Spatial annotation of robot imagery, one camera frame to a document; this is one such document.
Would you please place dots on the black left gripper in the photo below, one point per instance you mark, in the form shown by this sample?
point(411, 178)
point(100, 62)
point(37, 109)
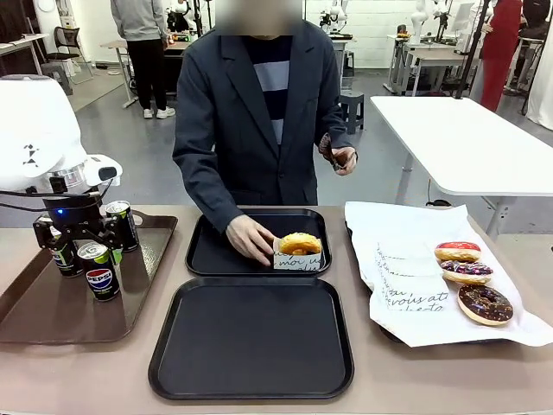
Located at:
point(75, 216)

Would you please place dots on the black Pepsi can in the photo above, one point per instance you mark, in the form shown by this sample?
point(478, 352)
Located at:
point(71, 263)
point(127, 229)
point(101, 279)

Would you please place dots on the printed paper donut holder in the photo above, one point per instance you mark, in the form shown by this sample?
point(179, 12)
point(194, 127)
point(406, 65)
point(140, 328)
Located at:
point(294, 262)

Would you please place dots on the yellow glazed donut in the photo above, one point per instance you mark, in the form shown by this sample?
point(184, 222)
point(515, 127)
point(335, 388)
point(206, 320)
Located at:
point(298, 243)

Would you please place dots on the red frosted donut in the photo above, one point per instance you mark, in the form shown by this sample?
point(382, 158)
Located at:
point(457, 250)

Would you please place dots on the dark donut with bright sprinkles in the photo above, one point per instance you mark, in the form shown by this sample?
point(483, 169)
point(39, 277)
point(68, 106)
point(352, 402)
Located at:
point(466, 271)

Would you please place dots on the chocolate frosted donut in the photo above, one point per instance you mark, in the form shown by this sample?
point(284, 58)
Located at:
point(486, 304)

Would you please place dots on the person's right forearm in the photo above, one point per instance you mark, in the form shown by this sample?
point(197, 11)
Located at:
point(203, 181)

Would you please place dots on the person's left forearm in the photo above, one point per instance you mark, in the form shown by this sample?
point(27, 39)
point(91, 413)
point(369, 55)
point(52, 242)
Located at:
point(330, 116)

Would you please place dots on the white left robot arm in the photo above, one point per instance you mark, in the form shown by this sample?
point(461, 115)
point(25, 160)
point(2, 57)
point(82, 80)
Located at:
point(39, 125)

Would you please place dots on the person's right hand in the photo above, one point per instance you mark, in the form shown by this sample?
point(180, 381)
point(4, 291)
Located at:
point(248, 240)

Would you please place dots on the person's left hand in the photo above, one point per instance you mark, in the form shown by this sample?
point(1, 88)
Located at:
point(345, 160)

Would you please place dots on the brown plastic tray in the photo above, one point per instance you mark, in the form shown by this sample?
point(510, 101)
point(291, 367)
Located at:
point(142, 268)

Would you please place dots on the black square tray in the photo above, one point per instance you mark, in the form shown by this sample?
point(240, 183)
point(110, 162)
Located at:
point(224, 255)
point(250, 337)

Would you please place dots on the black office chair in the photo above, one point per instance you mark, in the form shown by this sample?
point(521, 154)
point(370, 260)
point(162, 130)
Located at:
point(67, 47)

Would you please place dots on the background workbench with legs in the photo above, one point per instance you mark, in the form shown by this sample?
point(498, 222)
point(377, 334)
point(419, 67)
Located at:
point(125, 47)

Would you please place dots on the person in grey hoodie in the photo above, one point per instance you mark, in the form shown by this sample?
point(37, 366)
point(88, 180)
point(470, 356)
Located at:
point(142, 43)

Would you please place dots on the person in dark jacket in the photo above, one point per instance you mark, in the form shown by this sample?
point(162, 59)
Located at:
point(242, 108)

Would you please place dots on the black tray under paper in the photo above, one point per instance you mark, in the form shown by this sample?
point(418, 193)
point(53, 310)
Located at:
point(351, 235)

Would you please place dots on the grey plastic stool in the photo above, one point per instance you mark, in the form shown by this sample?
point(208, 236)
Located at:
point(352, 112)

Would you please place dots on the large white paper sheet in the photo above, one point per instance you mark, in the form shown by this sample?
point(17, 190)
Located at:
point(402, 225)

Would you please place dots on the stack of printed paper holders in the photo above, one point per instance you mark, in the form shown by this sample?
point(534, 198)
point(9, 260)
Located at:
point(410, 281)

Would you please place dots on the white background desk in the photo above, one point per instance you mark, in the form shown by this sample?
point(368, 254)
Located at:
point(427, 60)

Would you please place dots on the white folding table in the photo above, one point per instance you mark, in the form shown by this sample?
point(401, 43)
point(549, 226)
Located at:
point(466, 138)

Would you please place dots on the black tripod pole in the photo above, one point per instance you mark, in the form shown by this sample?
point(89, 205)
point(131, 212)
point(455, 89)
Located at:
point(471, 47)

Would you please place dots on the person in red clothes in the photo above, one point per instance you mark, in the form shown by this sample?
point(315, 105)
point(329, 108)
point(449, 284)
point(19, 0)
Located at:
point(501, 47)

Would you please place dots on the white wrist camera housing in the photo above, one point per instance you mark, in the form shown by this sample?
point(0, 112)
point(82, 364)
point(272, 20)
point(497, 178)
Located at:
point(103, 169)

